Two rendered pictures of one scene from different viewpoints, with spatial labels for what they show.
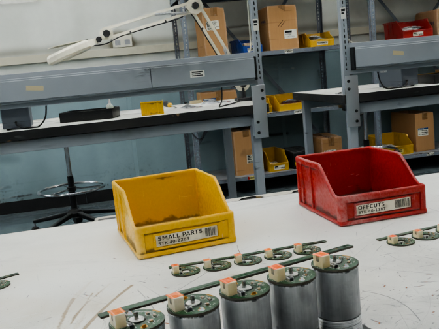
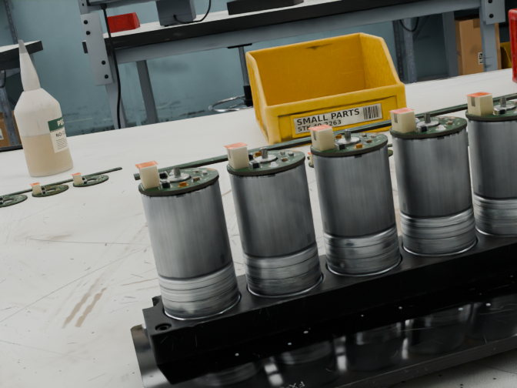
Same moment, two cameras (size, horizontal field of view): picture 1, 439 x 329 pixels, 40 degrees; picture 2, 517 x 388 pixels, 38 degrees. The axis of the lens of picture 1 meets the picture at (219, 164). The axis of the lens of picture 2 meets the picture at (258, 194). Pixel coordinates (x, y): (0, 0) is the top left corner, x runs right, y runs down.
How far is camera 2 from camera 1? 0.08 m
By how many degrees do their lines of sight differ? 16
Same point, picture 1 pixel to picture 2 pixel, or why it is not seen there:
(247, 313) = (348, 175)
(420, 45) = not seen: outside the picture
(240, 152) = (469, 49)
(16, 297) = (110, 192)
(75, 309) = not seen: hidden behind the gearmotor
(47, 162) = (221, 70)
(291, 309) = (423, 175)
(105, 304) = not seen: hidden behind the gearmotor
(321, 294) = (478, 156)
